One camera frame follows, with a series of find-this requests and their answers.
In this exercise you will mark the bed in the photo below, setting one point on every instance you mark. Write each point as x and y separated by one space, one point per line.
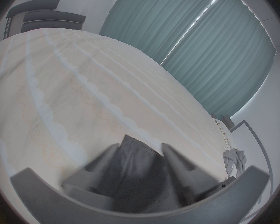
84 78

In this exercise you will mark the black T-shirt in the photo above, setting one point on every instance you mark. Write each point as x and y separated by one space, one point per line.
140 176

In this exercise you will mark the white printed pillow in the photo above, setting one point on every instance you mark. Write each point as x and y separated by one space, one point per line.
225 134

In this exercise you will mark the pile of clothes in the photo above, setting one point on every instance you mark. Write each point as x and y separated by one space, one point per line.
234 162

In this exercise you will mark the blue-green curtain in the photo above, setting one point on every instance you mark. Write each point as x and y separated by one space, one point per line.
224 55
149 15

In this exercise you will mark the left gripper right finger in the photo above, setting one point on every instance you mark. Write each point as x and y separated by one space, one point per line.
189 178

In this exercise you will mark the grey bedside table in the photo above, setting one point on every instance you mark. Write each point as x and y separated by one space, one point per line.
226 120

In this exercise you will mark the black chest of drawers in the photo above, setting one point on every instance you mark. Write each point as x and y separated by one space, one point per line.
53 21

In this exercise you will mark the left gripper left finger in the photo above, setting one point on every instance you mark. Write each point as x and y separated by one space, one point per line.
91 178

